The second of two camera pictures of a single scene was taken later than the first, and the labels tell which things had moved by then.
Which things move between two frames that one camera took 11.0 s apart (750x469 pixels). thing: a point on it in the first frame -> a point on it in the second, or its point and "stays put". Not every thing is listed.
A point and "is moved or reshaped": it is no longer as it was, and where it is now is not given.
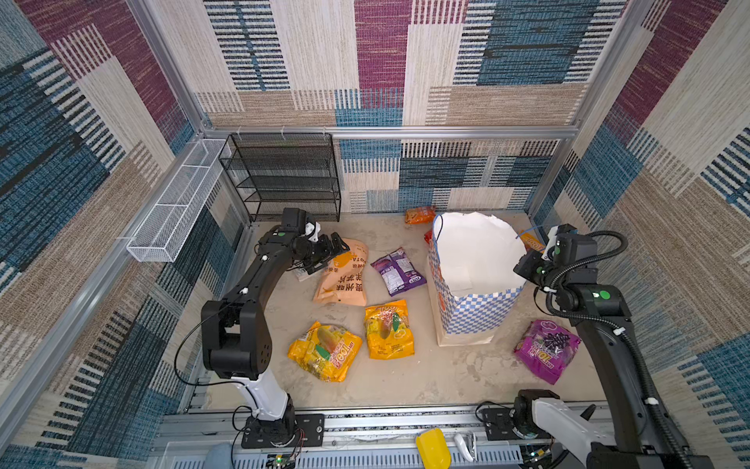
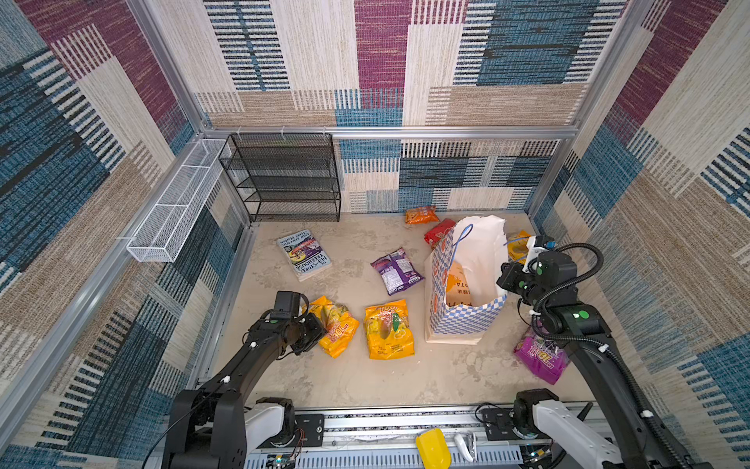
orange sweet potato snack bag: [344, 281] -> [458, 290]
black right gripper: [525, 263] -> [509, 273]
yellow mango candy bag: [325, 351] -> [340, 325]
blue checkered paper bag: [473, 284] is moved or reshaped
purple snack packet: [396, 273] stays put
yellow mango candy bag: [389, 332] stays put
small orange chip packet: [419, 215] stays put
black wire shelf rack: [285, 174] stays put
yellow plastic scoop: [433, 449] stays put
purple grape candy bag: [544, 348] stays put
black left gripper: [325, 251] -> [316, 329]
